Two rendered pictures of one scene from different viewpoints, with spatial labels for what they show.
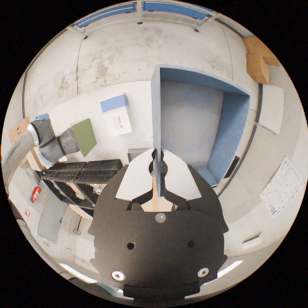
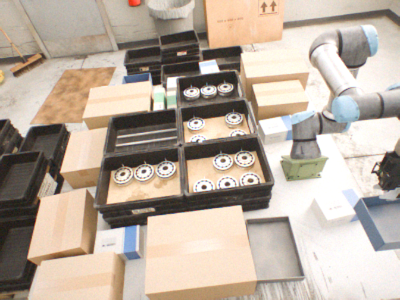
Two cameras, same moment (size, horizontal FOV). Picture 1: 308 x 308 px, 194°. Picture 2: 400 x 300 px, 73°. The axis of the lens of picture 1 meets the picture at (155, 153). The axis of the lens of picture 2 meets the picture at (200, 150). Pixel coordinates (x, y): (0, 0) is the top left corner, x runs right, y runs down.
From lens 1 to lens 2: 104 cm
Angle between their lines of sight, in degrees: 54
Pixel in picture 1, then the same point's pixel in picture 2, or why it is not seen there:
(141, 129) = (321, 237)
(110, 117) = (337, 198)
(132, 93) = not seen: hidden behind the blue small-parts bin
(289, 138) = not seen: outside the picture
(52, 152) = (309, 128)
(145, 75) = not seen: hidden behind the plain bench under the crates
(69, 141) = (313, 150)
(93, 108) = (333, 183)
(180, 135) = (391, 218)
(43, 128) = (338, 126)
